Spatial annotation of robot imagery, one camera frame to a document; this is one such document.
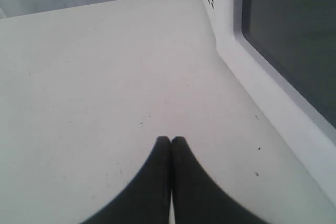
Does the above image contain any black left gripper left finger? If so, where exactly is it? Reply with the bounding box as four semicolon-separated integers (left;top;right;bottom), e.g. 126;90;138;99
84;136;171;223

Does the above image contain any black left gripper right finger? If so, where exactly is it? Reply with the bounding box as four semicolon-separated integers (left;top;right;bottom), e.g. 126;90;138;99
171;136;265;223

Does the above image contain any white microwave door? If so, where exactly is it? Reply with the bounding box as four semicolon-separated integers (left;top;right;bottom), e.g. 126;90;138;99
213;0;335;201

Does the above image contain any white Midea microwave oven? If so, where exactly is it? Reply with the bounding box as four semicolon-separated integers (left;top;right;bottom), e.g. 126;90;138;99
203;0;234;52

